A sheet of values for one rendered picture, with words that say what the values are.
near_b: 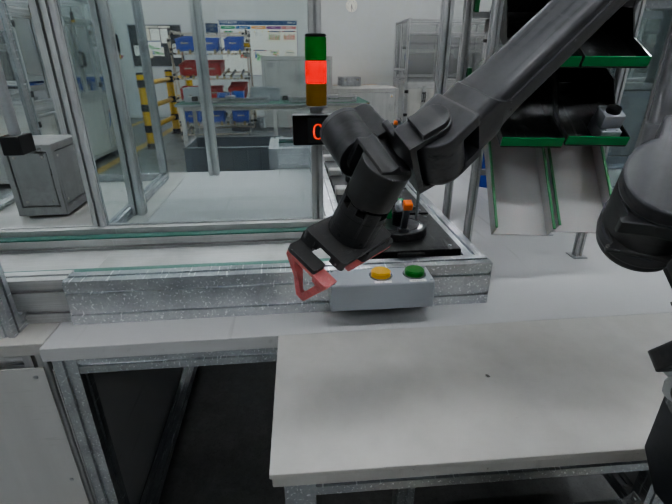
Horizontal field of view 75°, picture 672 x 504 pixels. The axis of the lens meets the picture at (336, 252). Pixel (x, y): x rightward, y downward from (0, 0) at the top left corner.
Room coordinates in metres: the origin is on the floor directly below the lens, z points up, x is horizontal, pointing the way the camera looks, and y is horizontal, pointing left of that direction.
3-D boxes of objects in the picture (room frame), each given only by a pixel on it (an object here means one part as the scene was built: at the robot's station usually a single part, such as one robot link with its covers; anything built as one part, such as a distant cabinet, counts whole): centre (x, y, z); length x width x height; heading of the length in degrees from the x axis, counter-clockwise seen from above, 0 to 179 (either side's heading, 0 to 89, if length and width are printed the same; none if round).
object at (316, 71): (1.12, 0.05, 1.33); 0.05 x 0.05 x 0.05
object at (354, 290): (0.79, -0.09, 0.93); 0.21 x 0.07 x 0.06; 96
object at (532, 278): (1.46, -0.11, 0.84); 1.50 x 1.41 x 0.03; 96
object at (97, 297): (0.84, 0.10, 0.91); 0.89 x 0.06 x 0.11; 96
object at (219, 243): (1.01, 0.15, 0.91); 0.84 x 0.28 x 0.10; 96
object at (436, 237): (1.02, -0.15, 0.96); 0.24 x 0.24 x 0.02; 6
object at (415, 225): (1.02, -0.15, 0.98); 0.14 x 0.14 x 0.02
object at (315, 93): (1.12, 0.05, 1.28); 0.05 x 0.05 x 0.05
